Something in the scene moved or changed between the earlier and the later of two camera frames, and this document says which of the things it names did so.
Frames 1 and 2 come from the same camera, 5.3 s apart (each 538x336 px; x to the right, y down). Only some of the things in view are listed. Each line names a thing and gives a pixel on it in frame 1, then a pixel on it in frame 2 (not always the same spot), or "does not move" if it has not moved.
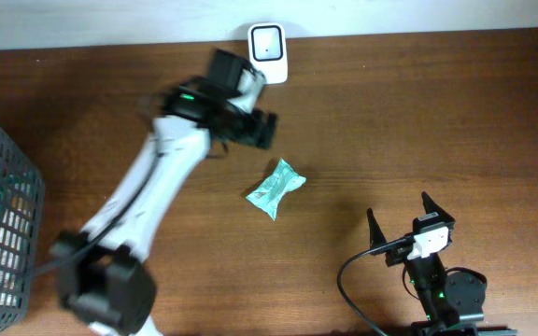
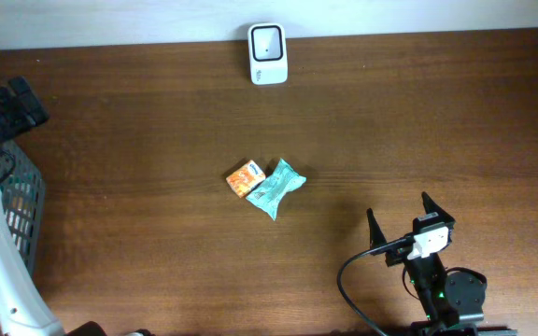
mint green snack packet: [269, 193] does not move
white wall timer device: [267, 49] does not move
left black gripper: [260, 129] -> [27, 100]
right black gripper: [376, 235] does not move
